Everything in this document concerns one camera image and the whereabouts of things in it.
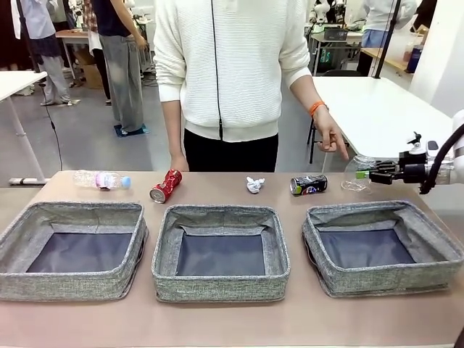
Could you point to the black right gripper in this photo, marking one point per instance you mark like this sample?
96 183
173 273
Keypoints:
413 171

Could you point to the crushed black soda can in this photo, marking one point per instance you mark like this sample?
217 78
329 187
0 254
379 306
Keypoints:
310 185

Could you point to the white paper ball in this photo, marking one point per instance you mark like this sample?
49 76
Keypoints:
254 185

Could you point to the crushed red soda can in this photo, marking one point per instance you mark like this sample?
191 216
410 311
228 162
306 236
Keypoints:
166 186

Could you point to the clear pink-label water bottle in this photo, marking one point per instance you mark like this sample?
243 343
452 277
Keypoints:
105 179

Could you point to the person's right forearm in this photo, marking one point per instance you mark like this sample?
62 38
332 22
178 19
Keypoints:
173 127

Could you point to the person's left forearm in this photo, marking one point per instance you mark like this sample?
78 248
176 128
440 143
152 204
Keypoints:
306 92

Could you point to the person's left hand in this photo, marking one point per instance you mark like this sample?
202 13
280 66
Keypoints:
328 134

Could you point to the person's right hand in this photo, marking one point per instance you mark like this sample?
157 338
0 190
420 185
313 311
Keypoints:
179 165

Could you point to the white table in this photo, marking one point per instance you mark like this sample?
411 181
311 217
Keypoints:
380 108
14 83

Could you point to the orange wristband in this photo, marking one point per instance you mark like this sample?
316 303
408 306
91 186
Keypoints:
318 107

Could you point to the grey fabric basket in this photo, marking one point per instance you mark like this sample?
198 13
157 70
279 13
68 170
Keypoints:
72 284
380 279
217 286

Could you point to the wooden top bench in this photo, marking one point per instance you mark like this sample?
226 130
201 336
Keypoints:
393 59

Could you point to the blue liquid bottle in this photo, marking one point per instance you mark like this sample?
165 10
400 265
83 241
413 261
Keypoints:
414 58

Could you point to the black stand pole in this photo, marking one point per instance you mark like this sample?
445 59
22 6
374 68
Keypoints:
386 43
28 36

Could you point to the grey metal table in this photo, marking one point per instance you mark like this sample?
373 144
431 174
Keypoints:
353 39

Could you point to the black plastic crate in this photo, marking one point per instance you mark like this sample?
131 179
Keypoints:
336 34

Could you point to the person in white shirt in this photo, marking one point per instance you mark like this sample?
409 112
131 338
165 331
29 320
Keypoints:
380 14

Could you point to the person in white sweater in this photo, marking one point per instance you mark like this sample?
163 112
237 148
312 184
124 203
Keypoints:
235 72

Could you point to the person in wide grey trousers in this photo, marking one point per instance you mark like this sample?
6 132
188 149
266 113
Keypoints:
125 72

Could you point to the cardboard box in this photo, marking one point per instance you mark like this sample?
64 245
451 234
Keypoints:
92 74

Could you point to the person in plaid shirt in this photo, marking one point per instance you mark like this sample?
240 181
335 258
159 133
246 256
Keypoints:
88 18

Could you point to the wooden top table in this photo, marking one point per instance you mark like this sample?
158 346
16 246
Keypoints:
72 33

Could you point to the person in light blue shirt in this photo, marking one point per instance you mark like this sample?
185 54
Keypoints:
40 18

